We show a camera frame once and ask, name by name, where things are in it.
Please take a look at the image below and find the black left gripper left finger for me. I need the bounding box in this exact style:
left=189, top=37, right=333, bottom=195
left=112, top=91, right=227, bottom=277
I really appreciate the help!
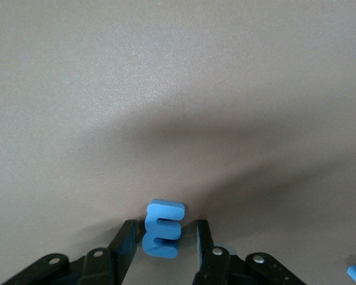
left=0, top=219, right=138, bottom=285

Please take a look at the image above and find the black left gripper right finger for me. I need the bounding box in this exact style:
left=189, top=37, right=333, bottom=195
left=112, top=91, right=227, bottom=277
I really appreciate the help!
left=192, top=218, right=309, bottom=285

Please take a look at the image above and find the blue foam letter m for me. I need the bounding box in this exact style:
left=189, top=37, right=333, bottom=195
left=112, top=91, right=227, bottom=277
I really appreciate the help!
left=141, top=198, right=186, bottom=259

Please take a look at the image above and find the brown table cover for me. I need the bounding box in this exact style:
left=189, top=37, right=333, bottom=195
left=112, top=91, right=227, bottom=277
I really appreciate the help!
left=0, top=0, right=356, bottom=285

